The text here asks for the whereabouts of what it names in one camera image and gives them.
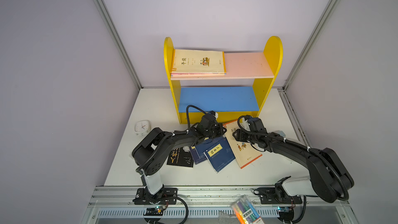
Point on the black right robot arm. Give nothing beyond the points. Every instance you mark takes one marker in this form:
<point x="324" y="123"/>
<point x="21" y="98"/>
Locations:
<point x="328" y="176"/>

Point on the pack of coloured markers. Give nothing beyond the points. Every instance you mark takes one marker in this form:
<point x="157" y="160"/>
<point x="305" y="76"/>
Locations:
<point x="245" y="211"/>

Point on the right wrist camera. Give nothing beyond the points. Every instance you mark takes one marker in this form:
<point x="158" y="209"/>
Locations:
<point x="244" y="122"/>

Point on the pink cartoon cover book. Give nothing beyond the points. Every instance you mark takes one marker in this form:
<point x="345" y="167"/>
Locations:
<point x="200" y="75"/>

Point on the black book gold lettering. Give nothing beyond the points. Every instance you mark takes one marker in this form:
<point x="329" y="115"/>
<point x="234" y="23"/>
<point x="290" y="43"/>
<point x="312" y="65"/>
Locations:
<point x="180" y="157"/>

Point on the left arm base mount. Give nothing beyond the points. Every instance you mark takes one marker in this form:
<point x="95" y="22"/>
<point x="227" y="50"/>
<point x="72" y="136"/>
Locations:
<point x="155" y="205"/>

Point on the beige book orange border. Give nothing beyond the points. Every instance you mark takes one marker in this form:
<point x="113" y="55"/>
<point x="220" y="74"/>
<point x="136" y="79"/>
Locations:
<point x="244" y="153"/>

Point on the yellow pink blue bookshelf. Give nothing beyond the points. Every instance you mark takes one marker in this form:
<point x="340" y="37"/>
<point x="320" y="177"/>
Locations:
<point x="229" y="102"/>

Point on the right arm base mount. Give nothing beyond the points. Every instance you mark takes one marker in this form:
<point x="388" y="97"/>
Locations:
<point x="276" y="194"/>

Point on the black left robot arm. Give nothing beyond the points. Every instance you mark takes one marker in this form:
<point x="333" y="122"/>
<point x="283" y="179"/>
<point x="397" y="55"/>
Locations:
<point x="152" y="152"/>

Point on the small white alarm clock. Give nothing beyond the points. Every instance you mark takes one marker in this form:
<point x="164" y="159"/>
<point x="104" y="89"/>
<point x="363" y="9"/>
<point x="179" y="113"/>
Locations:
<point x="142" y="128"/>

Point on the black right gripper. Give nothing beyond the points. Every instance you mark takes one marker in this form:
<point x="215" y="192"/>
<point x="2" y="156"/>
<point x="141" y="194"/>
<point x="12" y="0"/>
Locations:
<point x="241" y="134"/>

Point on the dark blue book upper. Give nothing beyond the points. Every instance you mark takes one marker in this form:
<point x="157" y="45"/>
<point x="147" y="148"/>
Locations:
<point x="207" y="144"/>

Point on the dark blue book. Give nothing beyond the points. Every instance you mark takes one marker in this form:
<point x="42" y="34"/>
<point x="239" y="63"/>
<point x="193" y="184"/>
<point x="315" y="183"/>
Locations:
<point x="219" y="154"/>
<point x="207" y="144"/>

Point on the dark blue book hidden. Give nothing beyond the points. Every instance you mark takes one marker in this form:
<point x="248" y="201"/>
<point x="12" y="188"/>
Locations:
<point x="196" y="157"/>

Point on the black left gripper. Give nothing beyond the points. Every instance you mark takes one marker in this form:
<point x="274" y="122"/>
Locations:
<point x="216" y="131"/>

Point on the beige book yellow border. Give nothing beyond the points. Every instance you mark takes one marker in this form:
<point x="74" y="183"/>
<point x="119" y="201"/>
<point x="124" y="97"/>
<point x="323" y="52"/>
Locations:
<point x="198" y="62"/>

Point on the light blue stapler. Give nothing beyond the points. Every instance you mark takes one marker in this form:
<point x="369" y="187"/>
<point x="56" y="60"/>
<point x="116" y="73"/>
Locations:
<point x="280" y="133"/>

